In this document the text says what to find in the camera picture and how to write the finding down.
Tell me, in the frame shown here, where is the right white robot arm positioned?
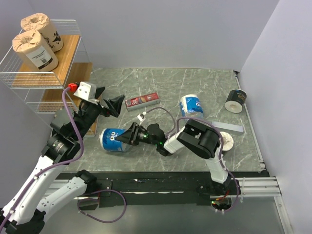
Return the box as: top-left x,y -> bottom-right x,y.
116,119 -> 231,195

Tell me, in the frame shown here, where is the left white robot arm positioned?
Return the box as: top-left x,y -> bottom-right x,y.
0,83 -> 125,234

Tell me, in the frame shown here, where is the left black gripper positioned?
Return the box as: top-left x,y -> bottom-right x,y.
75,86 -> 124,139

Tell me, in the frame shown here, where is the brown roll with label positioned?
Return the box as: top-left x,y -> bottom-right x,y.
12,30 -> 59,72

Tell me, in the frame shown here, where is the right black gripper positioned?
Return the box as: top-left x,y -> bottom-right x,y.
116,122 -> 159,146

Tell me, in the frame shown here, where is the black paper roll front right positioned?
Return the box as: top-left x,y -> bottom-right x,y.
220,132 -> 234,153

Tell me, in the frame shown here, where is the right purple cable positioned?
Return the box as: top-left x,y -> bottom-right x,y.
143,107 -> 242,191

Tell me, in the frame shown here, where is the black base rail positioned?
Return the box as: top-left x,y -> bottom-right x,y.
52,172 -> 244,208

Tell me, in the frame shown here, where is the white wire wooden shelf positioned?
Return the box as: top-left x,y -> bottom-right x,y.
0,19 -> 94,125

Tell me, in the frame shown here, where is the black paper roll far right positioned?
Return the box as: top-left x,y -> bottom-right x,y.
225,89 -> 247,114

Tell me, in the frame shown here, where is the blue paper roll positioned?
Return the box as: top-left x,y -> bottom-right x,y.
99,128 -> 130,152
179,94 -> 203,118

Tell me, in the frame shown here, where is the grey flat box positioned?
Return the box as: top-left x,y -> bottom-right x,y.
211,121 -> 244,135

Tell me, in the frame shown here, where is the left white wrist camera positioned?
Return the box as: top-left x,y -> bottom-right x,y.
68,81 -> 97,101

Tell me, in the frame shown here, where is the brown roll with cartoon print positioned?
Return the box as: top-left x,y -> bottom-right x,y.
20,13 -> 63,52

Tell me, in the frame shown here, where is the black paper roll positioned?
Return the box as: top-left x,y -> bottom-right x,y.
220,132 -> 234,153
225,89 -> 247,114

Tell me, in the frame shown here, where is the red toothpaste box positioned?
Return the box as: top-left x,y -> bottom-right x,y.
125,92 -> 160,111

